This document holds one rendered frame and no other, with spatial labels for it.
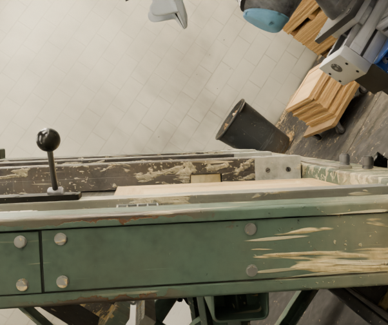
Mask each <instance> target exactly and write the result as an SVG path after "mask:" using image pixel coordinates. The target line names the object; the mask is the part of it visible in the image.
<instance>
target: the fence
mask: <svg viewBox="0 0 388 325"><path fill-rule="evenodd" d="M363 195H388V185H385V184H379V183H378V184H350V185H336V186H308V187H293V188H266V189H251V190H223V191H208V192H181V193H153V194H138V195H111V196H96V197H81V198H80V199H79V200H74V201H47V202H20V203H5V204H0V212H10V211H24V210H33V211H52V210H78V209H92V208H116V205H118V204H145V203H158V204H159V206H160V205H174V204H200V203H214V202H240V201H267V200H281V199H308V198H322V197H348V196H363Z"/></svg>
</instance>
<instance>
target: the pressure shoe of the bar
mask: <svg viewBox="0 0 388 325"><path fill-rule="evenodd" d="M205 182H221V178H220V173H208V174H192V175H190V183H205Z"/></svg>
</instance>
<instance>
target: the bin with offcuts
mask: <svg viewBox="0 0 388 325"><path fill-rule="evenodd" d="M215 139H216V140H220V141H222V142H223V143H225V144H227V145H228V146H230V147H232V148H235V149H239V150H240V149H249V150H250V149H253V150H258V151H263V152H266V151H268V152H273V153H281V154H284V153H285V151H286V150H287V147H288V146H289V143H290V140H289V137H288V136H287V135H286V134H285V133H284V132H282V131H281V130H280V129H278V128H277V127H276V126H275V125H274V124H272V123H271V122H269V121H268V120H267V119H266V118H265V117H264V116H262V115H261V114H260V113H258V112H257V111H256V110H255V109H254V108H253V107H251V106H250V105H249V104H247V102H245V99H241V100H240V101H239V102H238V103H237V104H236V105H235V106H234V108H233V109H232V111H231V112H230V113H229V115H228V116H227V117H226V119H225V121H224V122H223V124H222V126H221V127H220V130H219V131H218V133H217V134H216V137H215Z"/></svg>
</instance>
